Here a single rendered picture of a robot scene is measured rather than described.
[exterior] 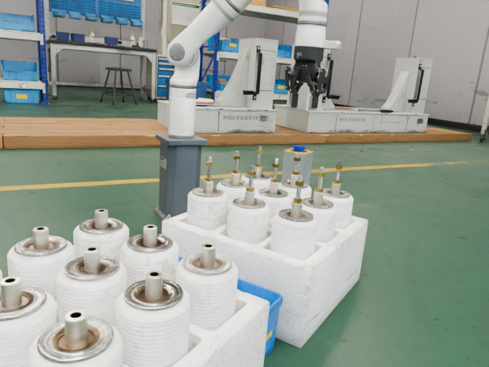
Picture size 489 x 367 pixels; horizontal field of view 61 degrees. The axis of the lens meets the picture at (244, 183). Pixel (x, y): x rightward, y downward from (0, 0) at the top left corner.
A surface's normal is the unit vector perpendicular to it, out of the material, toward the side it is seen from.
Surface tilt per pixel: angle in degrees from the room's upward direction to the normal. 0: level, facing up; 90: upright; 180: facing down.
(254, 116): 90
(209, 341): 0
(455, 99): 90
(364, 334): 0
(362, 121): 90
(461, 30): 90
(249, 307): 0
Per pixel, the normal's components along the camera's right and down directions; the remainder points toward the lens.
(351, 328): 0.07, -0.96
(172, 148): -0.31, 0.26
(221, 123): 0.47, 0.26
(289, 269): -0.54, 0.18
